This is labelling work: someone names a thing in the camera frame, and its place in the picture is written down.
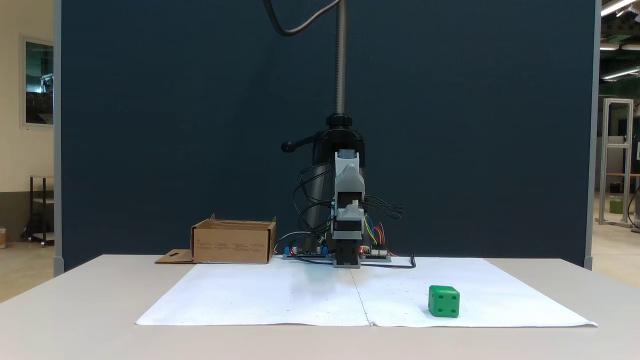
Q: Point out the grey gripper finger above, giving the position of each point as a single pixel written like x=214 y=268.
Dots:
x=349 y=181

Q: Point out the green bin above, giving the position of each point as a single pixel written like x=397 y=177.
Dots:
x=616 y=205

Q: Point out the brown cardboard box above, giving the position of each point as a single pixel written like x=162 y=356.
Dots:
x=232 y=245

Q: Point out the circuit board with blue capacitors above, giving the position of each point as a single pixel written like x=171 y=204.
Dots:
x=305 y=254

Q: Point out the aluminium profile frame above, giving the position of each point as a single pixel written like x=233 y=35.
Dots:
x=606 y=160

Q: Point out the black shelf cart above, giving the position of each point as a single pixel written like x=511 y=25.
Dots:
x=42 y=210

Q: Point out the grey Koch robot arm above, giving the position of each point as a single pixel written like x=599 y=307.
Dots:
x=347 y=250

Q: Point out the black grey tripod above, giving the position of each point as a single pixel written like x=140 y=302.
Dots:
x=340 y=60

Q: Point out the framed wall window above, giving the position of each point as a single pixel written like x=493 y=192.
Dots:
x=39 y=82

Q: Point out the green die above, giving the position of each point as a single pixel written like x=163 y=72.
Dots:
x=443 y=302

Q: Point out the white paper sheet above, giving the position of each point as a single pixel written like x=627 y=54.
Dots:
x=260 y=295
x=480 y=295

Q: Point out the ceiling tube light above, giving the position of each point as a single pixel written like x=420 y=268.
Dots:
x=620 y=74
x=616 y=7

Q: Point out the dark blue partition panel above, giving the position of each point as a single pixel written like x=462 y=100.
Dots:
x=150 y=125

